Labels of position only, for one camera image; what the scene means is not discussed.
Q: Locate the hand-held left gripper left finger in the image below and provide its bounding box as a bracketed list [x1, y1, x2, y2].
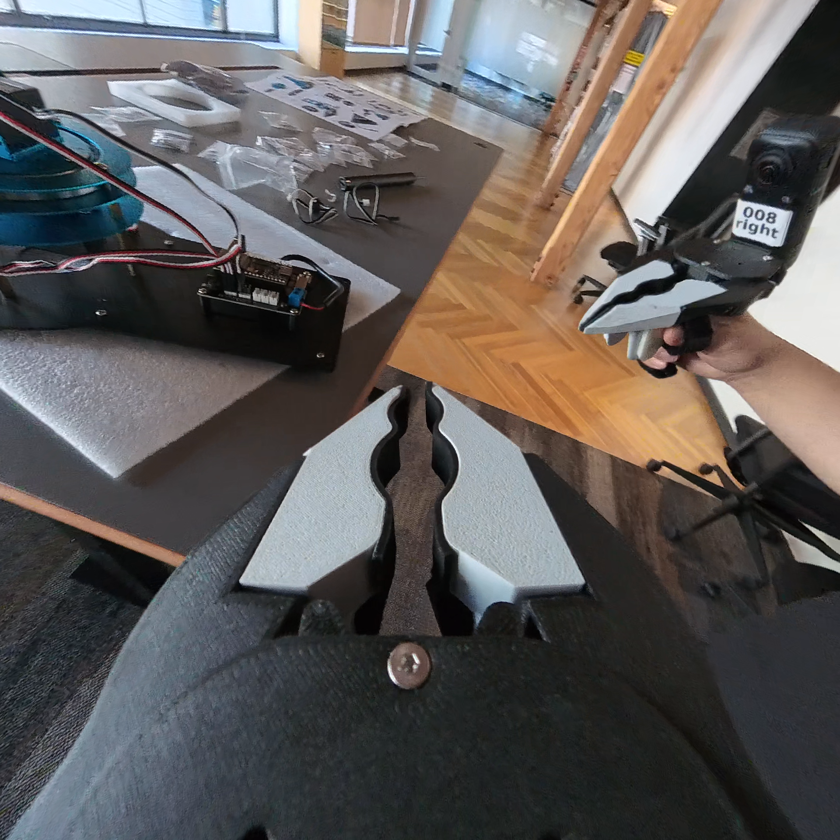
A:
[238, 386, 411, 597]

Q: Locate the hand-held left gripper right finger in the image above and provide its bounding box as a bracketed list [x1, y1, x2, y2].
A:
[425, 382, 587, 608]

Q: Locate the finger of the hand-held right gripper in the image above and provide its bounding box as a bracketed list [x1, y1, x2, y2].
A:
[579, 259, 686, 332]
[581, 276, 775, 347]

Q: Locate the blue toy robot arm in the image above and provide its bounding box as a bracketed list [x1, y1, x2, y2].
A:
[0, 75, 352, 374]

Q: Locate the person's right forearm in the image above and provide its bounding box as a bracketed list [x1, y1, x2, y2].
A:
[742, 315, 840, 494]

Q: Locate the person's right hand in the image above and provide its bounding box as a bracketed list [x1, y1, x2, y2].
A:
[640, 314, 785, 385]

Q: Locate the black office chair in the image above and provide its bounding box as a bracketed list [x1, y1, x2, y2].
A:
[573, 241, 641, 306]
[646, 413, 840, 592]

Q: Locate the white foam sheet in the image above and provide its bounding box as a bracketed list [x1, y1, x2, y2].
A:
[0, 164, 403, 480]

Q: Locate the robot control circuit board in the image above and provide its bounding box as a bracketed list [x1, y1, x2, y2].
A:
[199, 252, 315, 317]

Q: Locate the frosted glass door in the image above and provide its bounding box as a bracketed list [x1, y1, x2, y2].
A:
[407, 0, 592, 109]

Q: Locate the black cylindrical tool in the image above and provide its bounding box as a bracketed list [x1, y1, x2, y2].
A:
[339, 172, 419, 191]

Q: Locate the printed instruction sheet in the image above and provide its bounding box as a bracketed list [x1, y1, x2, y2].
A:
[246, 73, 427, 140]

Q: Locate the person's dark shirt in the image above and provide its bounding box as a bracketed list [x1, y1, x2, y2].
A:
[705, 591, 840, 840]

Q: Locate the pile of small plastic bags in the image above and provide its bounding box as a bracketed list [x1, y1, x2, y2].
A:
[88, 105, 439, 191]

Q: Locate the crumpled antistatic bag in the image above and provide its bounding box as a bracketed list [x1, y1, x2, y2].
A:
[161, 59, 249, 101]

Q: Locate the thick wooden support post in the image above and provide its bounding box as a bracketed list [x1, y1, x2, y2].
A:
[530, 0, 723, 284]

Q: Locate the thin wooden support post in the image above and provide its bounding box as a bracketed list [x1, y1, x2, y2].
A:
[541, 0, 624, 135]

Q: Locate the coiled black white cable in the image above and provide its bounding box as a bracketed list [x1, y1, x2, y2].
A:
[290, 188, 341, 228]
[340, 182, 401, 226]

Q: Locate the white foam frame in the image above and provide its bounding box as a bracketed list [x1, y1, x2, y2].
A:
[107, 77, 242, 129]

